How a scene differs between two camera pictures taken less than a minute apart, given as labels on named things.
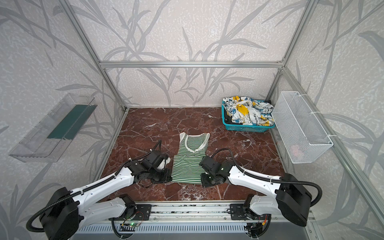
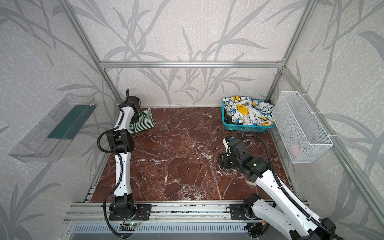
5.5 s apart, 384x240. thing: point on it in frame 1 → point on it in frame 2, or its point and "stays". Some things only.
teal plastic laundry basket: x=244 y=128 stays
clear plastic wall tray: x=48 y=140 stays
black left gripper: x=162 y=175 → x=134 y=116
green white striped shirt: x=187 y=168 → x=145 y=121
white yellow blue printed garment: x=248 y=111 stays
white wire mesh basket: x=302 y=138 stays
